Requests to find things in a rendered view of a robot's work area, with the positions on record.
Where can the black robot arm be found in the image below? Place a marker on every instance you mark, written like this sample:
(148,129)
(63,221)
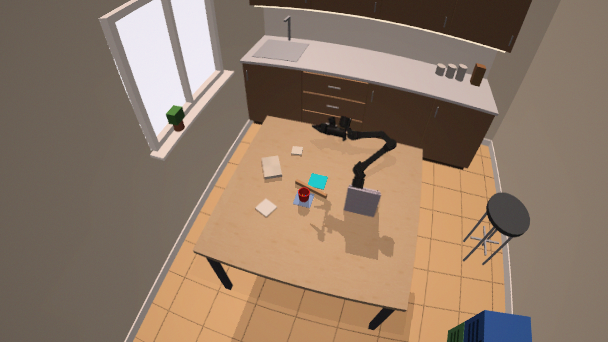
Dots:
(360,167)

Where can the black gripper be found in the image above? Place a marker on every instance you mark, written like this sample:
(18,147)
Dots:
(326,129)

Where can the red cup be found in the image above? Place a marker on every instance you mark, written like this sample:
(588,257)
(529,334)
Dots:
(303,191)

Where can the beige rectangular block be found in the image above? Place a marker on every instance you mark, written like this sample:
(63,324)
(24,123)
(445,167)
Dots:
(271,167)

